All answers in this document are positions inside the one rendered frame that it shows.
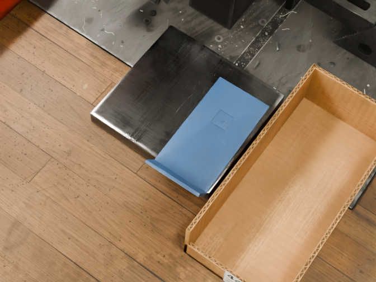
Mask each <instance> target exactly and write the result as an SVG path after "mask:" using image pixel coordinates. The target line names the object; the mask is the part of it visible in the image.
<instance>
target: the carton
mask: <svg viewBox="0 0 376 282"><path fill-rule="evenodd" d="M375 166H376V100H374V99H372V98H371V97H369V96H367V95H366V94H364V93H362V92H360V91H359V90H357V89H356V88H354V87H352V86H351V85H349V84H347V83H346V82H344V81H342V80H340V79H339V78H337V77H335V76H334V75H332V74H331V73H329V72H327V71H326V70H324V69H322V68H321V67H319V66H317V65H315V64H313V65H312V66H311V67H310V69H309V70H308V72H307V73H306V74H305V75H304V77H303V78H302V79H301V80H300V82H299V83H298V84H297V86H296V87H295V89H293V91H292V92H291V94H290V95H289V96H288V98H287V99H286V100H285V101H284V103H283V104H282V105H281V106H280V108H279V109H278V111H277V112H276V113H275V115H274V116H273V117H272V118H271V120H270V121H269V122H268V123H267V125H266V126H265V127H264V129H263V130H262V131H261V133H260V134H259V135H258V137H257V138H256V139H255V140H254V142H253V143H252V144H251V145H250V147H249V148H248V150H247V151H246V152H245V153H244V155H243V156H242V157H241V159H240V160H239V161H238V162H237V164H236V165H235V166H234V168H233V169H232V170H231V172H230V173H229V174H228V176H227V177H226V178H225V179H224V181H223V182H222V183H221V184H220V186H219V187H218V188H217V190H216V191H215V193H214V194H213V195H212V196H211V198H210V199H209V200H208V202H207V203H206V204H205V205H204V207H203V208H202V209H201V211H200V212H199V213H198V215H197V216H196V217H195V219H194V220H193V221H192V222H191V224H190V225H189V226H188V228H187V229H186V234H185V243H184V253H186V254H188V255H189V256H190V257H192V258H193V259H194V260H196V261H197V262H199V263H200V264H202V265H203V266H205V267H206V268H207V269H209V270H210V271H212V272H213V273H215V274H216V275H217V276H219V277H220V278H221V279H223V281H225V282H299V281H300V280H301V278H302V276H303V275H304V273H305V272H306V271H307V269H308V268H309V266H310V264H311V263H312V261H313V260H314V258H315V257H316V256H317V254H318V252H319V251H320V249H321V248H322V246H323V245H324V243H325V242H326V240H327V239H328V237H329V236H330V234H331V233H332V231H333V230H334V228H335V226H336V225H337V223H338V222H339V220H340V219H341V217H342V216H343V214H344V213H345V212H346V210H347V208H348V207H349V205H350V204H351V202H352V201H353V199H354V197H355V196H356V195H357V193H358V192H359V190H360V189H361V187H362V186H363V184H364V182H365V181H366V180H367V178H368V177H369V175H370V174H371V172H372V170H373V169H374V167H375Z"/></svg>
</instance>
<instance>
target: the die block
mask: <svg viewBox="0 0 376 282"><path fill-rule="evenodd" d="M254 1H255V0H190V2H189V6H191V7H192V8H194V9H196V10H197V11H199V12H201V13H202V14H204V15H206V16H207V17H209V18H211V19H212V20H214V21H215V22H217V23H219V24H221V25H222V26H224V27H225V28H227V29H229V30H230V29H231V28H232V27H233V26H234V24H235V23H236V22H237V21H238V20H239V19H240V18H241V16H242V15H243V14H244V13H245V12H246V11H247V10H248V8H249V7H250V6H251V5H252V4H253V2H254Z"/></svg>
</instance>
